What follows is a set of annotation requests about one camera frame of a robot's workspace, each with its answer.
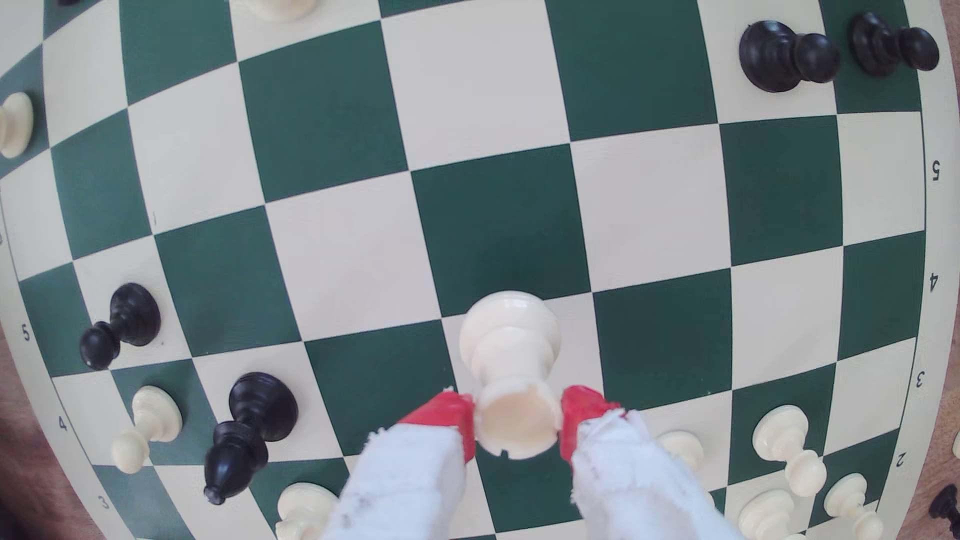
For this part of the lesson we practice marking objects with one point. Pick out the black pawn chess piece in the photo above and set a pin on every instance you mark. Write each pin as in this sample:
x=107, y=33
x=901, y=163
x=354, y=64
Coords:
x=135, y=315
x=874, y=41
x=946, y=504
x=772, y=56

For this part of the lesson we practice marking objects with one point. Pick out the black bishop chess piece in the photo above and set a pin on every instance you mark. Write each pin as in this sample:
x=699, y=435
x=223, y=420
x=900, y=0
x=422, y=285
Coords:
x=259, y=405

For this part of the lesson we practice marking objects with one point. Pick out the white knight chess piece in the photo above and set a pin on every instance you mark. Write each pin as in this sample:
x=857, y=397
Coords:
x=304, y=506
x=13, y=124

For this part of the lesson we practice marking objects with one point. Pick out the green and cream chessboard mat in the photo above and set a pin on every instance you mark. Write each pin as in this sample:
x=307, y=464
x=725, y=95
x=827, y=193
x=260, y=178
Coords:
x=487, y=90

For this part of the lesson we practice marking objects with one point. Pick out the white pawn chess piece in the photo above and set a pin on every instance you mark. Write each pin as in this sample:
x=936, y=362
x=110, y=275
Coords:
x=684, y=448
x=844, y=495
x=154, y=412
x=780, y=431

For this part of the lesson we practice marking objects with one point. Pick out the white bishop chess piece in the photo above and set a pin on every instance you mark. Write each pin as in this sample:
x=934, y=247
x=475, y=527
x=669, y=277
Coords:
x=765, y=514

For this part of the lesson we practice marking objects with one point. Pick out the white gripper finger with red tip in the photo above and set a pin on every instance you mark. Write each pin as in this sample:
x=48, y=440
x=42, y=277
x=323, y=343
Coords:
x=630, y=487
x=412, y=487

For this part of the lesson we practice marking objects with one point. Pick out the white rook chess piece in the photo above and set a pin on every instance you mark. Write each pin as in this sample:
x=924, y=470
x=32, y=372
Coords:
x=281, y=7
x=510, y=352

